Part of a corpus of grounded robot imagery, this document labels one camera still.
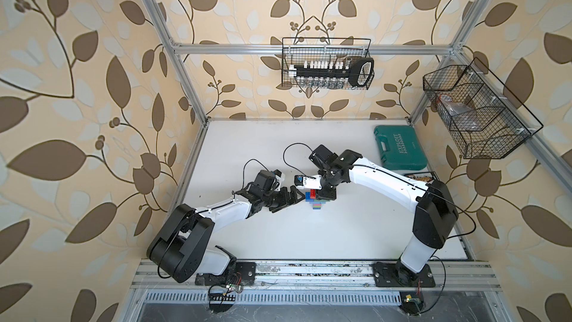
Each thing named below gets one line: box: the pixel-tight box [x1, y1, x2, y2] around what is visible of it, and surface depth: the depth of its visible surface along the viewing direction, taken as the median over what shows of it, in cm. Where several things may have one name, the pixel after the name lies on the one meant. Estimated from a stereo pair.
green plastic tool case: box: [373, 125, 428, 171], surface depth 104 cm
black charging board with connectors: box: [405, 174, 433, 183], surface depth 98 cm
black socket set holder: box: [288, 56, 375, 88], surface depth 86 cm
